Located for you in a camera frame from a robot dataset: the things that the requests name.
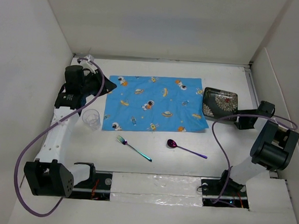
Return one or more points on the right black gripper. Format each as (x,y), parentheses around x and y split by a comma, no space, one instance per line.
(241,125)

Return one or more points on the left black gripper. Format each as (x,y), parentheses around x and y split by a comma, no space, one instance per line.
(97,77)

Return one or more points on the clear plastic cup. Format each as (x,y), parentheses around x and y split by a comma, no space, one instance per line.
(91,118)

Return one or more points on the dark floral square plate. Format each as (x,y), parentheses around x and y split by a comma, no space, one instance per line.
(218,103)

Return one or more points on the blue space-print cloth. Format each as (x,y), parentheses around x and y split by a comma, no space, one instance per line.
(154,104)

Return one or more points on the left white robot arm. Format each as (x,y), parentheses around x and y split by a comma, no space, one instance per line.
(47,175)

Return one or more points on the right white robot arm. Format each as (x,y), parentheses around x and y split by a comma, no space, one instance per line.
(272,150)

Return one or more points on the iridescent fork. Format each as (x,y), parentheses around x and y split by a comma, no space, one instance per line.
(124,142)

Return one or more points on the purple iridescent spoon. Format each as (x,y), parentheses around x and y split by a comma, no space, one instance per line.
(172,144)

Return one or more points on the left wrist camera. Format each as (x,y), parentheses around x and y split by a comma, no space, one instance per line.
(86,63)

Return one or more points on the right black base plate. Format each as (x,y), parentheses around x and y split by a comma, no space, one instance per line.
(234,196)

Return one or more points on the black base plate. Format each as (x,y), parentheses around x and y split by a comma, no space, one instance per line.
(97,189)
(234,196)

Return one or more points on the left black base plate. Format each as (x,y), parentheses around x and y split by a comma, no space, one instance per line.
(97,189)

